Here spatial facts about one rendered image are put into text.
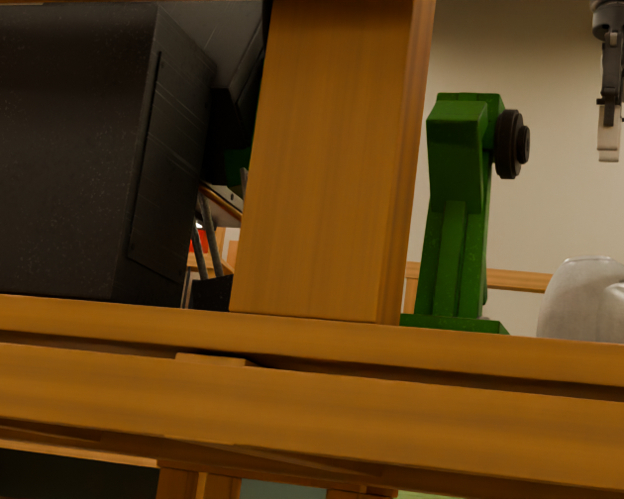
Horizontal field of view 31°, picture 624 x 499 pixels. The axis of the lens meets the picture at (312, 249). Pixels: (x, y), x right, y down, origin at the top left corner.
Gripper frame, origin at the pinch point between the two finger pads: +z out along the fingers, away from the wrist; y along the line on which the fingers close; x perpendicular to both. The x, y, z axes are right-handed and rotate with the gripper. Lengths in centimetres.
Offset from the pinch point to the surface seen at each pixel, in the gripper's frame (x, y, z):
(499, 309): 92, 515, -65
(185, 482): 61, 1, 59
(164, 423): 32, -74, 54
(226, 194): 49, -27, 19
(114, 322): 38, -75, 45
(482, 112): 9, -60, 18
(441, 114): 13, -61, 19
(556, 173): 66, 519, -153
